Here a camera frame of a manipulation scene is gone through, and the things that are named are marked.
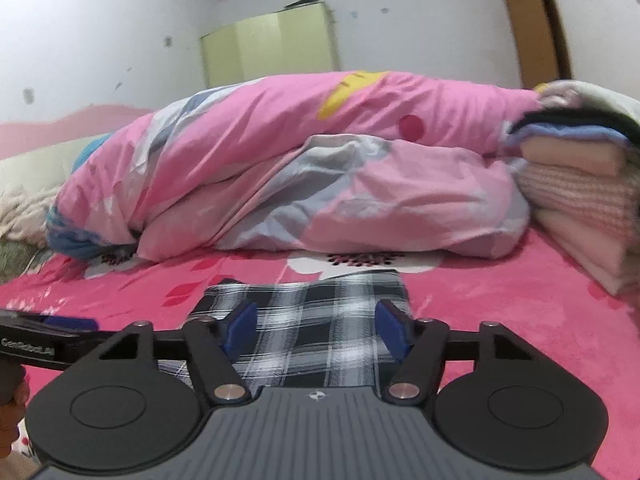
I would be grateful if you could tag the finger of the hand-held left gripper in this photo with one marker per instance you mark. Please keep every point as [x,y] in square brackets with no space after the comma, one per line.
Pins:
[70,324]

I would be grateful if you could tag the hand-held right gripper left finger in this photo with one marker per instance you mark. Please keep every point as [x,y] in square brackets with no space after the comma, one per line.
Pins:
[240,325]

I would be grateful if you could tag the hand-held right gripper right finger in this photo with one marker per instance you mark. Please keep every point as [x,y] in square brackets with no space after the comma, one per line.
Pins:
[392,330]

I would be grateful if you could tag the black white plaid pants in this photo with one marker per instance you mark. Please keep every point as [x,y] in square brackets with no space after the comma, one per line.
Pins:
[310,325]

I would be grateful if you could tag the green speckled blanket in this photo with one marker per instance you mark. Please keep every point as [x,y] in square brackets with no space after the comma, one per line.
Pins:
[17,260]

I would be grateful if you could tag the pink floral bed sheet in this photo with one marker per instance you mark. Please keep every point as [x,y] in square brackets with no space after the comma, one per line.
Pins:
[500,320]

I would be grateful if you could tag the white fluffy blanket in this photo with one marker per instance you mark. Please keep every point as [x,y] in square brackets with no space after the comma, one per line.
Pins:
[25,210]

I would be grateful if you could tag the pink floral quilt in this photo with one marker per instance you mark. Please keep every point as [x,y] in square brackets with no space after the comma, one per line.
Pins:
[275,170]

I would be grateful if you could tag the pink white headboard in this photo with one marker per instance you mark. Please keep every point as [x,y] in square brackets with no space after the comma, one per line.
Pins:
[60,140]

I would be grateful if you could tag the light pink folded cloth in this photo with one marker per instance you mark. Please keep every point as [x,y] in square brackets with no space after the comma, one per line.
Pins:
[600,255]

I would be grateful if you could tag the pink checked cloth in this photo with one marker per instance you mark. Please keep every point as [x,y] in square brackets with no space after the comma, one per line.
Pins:
[585,200]

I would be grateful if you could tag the peach folded cloth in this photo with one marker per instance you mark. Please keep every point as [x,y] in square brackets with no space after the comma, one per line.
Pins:
[575,157]

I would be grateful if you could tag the dark blue object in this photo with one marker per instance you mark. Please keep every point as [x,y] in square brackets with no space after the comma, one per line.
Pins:
[565,133]

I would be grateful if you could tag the pale yellow wardrobe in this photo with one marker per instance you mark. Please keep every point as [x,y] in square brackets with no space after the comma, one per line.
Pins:
[270,50]

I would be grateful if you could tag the black folded cloth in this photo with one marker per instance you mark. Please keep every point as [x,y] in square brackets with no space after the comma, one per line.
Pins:
[575,117]

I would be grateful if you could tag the white folded cloth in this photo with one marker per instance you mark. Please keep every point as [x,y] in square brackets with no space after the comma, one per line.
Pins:
[590,95]

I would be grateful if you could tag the brown wooden door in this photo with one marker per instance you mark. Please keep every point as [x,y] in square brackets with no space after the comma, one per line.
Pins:
[537,25]

